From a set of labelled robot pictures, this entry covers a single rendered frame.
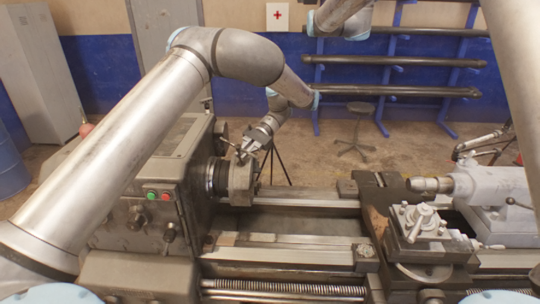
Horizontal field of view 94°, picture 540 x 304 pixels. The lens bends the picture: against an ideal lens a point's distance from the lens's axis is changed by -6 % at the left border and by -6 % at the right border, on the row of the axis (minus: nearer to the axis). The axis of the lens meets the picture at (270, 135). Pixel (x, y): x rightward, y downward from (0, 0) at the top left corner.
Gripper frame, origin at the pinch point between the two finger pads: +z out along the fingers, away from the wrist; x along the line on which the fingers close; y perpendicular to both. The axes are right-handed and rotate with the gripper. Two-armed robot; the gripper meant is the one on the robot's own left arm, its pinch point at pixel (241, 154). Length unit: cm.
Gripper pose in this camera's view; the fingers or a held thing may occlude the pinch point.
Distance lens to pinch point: 116.0
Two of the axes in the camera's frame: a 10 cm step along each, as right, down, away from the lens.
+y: -0.5, -6.4, -7.7
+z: -5.9, 6.4, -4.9
